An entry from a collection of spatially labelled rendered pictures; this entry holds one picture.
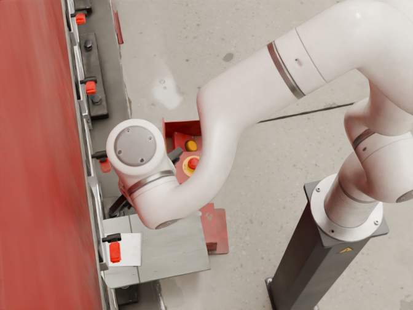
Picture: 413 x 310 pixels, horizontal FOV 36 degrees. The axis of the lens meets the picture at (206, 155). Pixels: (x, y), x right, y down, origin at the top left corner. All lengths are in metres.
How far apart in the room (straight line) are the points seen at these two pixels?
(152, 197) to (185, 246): 0.71
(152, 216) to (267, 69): 0.27
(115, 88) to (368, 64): 1.19
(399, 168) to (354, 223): 0.38
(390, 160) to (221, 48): 1.92
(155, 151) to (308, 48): 0.26
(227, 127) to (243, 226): 1.83
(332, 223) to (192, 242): 0.37
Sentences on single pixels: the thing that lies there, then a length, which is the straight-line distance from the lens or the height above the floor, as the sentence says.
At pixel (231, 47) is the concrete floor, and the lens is 3.13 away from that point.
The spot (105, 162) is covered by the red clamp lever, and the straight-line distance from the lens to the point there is 1.48.
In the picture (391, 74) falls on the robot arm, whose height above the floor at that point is 1.80.
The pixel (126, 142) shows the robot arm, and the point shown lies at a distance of 0.91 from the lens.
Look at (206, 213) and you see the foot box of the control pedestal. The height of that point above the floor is 0.12.
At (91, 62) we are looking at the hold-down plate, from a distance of 2.00.
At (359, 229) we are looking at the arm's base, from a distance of 1.68.
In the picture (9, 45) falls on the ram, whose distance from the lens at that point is 0.69.
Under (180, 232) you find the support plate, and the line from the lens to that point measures 1.63.
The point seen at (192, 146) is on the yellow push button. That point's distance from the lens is 2.03.
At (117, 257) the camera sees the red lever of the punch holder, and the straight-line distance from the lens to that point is 1.29.
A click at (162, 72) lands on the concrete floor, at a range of 3.04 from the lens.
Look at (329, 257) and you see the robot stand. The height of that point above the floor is 0.84.
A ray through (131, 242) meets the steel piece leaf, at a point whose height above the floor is 1.00.
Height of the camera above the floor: 2.55
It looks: 64 degrees down
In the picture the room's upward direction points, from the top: 3 degrees clockwise
